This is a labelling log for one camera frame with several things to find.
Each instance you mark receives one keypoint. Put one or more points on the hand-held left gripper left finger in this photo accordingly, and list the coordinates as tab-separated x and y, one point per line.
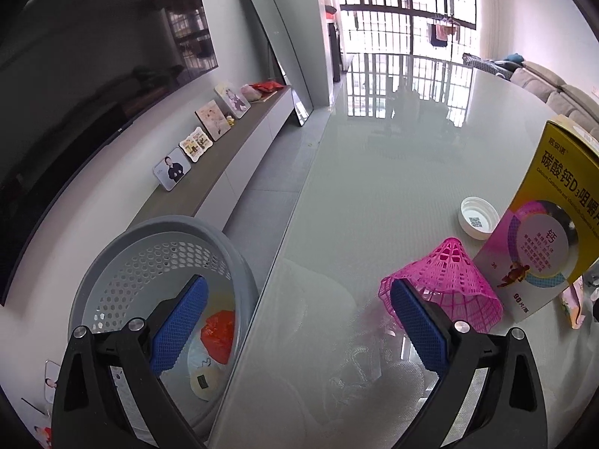
180	325

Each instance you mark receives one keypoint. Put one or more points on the tall leaning mirror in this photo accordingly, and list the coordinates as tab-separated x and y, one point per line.
276	42

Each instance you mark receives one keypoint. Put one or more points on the pale baby photo frame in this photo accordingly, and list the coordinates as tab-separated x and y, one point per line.
213	119

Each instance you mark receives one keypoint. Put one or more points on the pink plastic mesh cone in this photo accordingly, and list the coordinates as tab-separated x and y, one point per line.
449	271

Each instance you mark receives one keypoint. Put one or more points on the scalloped photo frame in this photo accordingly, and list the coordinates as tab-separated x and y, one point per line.
196	145

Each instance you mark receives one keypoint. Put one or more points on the dark portrait photo frame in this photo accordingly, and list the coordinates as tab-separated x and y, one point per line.
172	170

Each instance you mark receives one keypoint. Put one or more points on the pink wrapper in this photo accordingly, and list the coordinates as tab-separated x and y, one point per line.
573	304

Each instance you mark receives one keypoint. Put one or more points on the red plastic bag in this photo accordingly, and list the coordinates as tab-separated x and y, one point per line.
217	334

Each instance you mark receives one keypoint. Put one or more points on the white plastic bottle cap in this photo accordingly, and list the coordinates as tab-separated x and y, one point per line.
479	220

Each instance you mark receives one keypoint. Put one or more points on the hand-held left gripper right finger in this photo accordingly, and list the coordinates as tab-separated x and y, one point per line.
419	325

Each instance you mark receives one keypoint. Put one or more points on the black wall television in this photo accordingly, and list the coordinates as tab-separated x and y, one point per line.
93	79

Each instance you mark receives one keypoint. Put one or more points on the floor drying rack with clothes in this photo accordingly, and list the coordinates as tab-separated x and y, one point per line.
442	32

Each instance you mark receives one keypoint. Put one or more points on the red object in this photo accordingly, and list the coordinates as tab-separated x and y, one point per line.
331	14

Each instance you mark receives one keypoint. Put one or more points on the grey white television cabinet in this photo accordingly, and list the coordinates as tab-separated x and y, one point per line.
234	159

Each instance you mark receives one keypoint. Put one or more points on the white child photo frame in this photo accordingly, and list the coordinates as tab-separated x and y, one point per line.
233	99

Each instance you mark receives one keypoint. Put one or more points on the printed paper card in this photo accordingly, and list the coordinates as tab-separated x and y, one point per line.
43	435
52	381

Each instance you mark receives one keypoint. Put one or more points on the white round fluffy ball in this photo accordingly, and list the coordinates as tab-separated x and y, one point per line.
213	390

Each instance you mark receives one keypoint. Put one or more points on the grey perforated plastic basket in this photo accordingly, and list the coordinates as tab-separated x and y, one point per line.
140	262

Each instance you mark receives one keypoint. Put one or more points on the beige sectional sofa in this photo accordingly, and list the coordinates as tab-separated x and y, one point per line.
561	98

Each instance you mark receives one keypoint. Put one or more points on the dark tall cabinet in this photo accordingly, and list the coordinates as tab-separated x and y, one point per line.
335	51

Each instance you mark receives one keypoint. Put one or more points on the blue cushion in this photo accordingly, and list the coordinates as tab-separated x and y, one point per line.
514	57

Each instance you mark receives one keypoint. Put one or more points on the red cloth item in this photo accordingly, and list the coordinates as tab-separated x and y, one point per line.
266	86

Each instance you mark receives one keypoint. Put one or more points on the checkered blanket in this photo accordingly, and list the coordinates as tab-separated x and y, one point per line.
482	63

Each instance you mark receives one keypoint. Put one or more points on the yellow cardboard box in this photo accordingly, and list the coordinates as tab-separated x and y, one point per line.
552	187

